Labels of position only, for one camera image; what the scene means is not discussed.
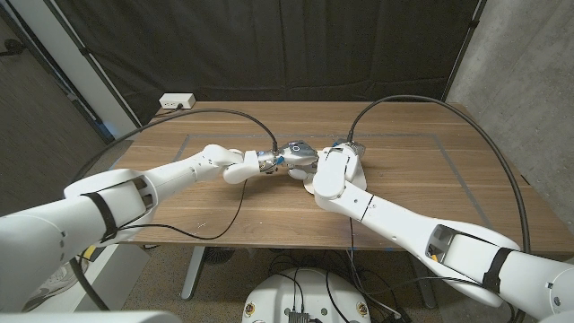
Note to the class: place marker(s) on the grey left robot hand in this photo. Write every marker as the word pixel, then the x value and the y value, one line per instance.
pixel 298 154

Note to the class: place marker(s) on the black round floor fan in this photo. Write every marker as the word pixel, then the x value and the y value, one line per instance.
pixel 219 255

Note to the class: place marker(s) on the white robot torso base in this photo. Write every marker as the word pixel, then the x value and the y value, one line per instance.
pixel 309 291

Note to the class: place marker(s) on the yellow and black floor marker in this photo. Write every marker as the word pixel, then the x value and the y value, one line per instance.
pixel 89 252

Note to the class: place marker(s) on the grey table leg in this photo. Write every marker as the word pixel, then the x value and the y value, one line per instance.
pixel 193 273
pixel 428 296

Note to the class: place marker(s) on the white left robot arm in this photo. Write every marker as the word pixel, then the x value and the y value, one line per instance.
pixel 179 168

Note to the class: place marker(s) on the black backdrop stand pole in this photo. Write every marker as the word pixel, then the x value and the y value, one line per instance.
pixel 457 67
pixel 111 89

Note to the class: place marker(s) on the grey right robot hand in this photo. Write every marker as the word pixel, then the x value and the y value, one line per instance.
pixel 356 149

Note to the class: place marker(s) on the white square paper plate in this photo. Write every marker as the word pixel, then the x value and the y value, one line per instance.
pixel 309 185

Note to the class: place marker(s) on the grey tape outline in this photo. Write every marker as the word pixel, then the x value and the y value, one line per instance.
pixel 224 135

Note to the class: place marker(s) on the white power strip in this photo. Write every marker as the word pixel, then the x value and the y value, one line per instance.
pixel 177 100

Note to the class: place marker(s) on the black backdrop curtain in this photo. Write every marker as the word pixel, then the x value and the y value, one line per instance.
pixel 269 45

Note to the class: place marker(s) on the white sneaker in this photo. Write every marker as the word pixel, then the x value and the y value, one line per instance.
pixel 58 285

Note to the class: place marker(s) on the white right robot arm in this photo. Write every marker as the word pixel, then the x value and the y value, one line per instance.
pixel 403 220

